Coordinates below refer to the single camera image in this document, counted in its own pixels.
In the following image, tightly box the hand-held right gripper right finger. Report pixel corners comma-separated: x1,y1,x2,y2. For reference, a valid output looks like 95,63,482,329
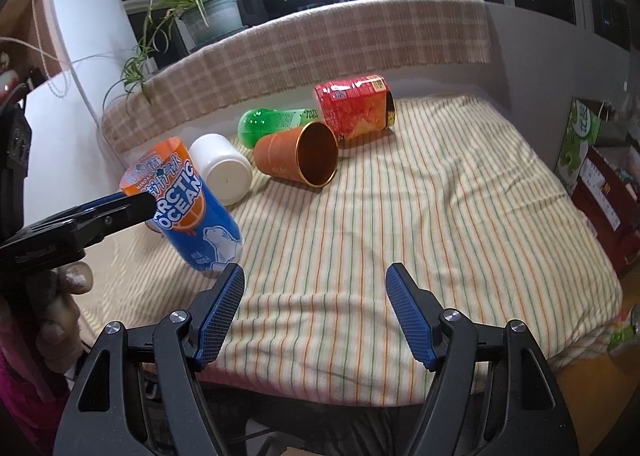
385,262,581,456

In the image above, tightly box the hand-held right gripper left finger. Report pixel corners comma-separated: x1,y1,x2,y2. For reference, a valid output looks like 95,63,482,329
52,263,246,456

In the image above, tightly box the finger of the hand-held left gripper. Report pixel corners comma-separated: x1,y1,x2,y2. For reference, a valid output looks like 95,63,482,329
0,192,158,264

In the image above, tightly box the blue and orange drink can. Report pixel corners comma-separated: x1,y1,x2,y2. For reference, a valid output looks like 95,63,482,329
119,137,244,278

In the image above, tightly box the brown paper cup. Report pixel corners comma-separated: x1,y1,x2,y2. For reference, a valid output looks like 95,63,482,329
253,121,340,187

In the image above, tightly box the person's left hand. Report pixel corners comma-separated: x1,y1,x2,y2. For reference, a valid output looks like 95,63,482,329
0,261,95,387

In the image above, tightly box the striped bed sheet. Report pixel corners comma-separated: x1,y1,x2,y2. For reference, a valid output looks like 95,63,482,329
75,93,624,408

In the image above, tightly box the white plastic jar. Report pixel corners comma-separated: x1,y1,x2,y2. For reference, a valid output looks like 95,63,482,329
188,133,253,205

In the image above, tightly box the green plastic bottle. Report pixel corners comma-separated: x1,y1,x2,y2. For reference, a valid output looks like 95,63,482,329
237,107,323,149

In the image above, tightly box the red snack canister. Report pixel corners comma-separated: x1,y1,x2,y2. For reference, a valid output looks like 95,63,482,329
313,74,397,141

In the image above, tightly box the green packet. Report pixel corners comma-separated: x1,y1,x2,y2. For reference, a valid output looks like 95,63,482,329
607,303,640,363

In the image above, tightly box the red cardboard box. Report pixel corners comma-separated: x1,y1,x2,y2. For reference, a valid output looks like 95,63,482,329
571,146,640,278

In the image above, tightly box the potted spider plant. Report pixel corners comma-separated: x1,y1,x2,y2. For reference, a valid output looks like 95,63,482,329
65,0,287,108

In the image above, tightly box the green cardboard box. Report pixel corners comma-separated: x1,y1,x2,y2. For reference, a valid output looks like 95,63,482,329
554,98,604,198

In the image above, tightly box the plaid blanket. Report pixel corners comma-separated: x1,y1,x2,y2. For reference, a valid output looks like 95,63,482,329
100,0,493,154

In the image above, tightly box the white cord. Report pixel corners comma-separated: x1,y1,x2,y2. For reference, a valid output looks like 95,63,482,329
0,0,103,129

